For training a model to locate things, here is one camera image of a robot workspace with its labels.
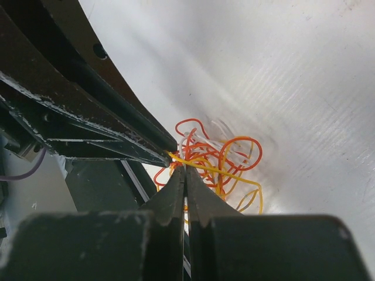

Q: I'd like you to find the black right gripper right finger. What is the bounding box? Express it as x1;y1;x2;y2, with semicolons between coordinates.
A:
185;167;371;280

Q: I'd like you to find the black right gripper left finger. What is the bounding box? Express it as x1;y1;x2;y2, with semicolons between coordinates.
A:
1;168;185;280

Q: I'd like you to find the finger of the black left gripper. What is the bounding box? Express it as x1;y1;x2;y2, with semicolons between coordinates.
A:
1;5;171;167
42;1;177;151

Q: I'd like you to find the orange wire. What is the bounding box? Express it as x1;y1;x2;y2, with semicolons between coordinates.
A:
153;118;263;203

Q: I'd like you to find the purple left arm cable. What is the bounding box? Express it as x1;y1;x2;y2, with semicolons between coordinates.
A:
0;146;47;182

